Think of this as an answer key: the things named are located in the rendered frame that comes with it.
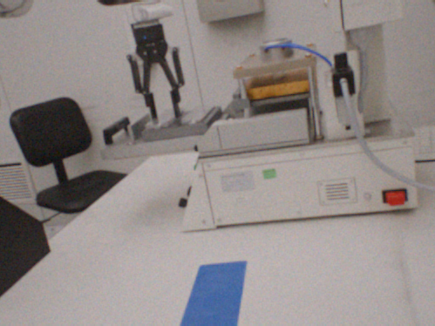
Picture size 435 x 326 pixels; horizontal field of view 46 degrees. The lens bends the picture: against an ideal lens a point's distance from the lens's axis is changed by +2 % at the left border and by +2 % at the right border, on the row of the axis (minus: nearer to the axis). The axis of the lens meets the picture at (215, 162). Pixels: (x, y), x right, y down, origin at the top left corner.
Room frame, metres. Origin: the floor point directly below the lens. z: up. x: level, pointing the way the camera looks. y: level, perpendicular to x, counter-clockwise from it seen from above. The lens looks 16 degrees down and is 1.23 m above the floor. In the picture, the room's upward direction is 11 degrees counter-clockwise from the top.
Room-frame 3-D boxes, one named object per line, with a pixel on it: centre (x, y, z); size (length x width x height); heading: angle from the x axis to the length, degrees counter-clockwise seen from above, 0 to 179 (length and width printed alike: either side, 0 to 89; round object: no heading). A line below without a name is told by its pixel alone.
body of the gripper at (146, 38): (1.29, 0.10, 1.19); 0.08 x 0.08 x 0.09
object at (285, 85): (1.21, -0.19, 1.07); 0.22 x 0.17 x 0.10; 166
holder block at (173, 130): (1.28, 0.06, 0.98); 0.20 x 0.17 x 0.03; 166
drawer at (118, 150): (1.29, 0.11, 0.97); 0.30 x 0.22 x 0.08; 76
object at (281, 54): (1.19, -0.22, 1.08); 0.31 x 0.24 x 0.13; 166
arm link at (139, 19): (1.27, 0.09, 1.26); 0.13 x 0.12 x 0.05; 166
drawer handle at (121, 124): (1.33, 0.24, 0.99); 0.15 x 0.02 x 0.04; 166
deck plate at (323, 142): (1.21, -0.23, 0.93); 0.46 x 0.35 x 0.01; 76
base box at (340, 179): (1.20, -0.18, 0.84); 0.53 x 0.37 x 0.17; 76
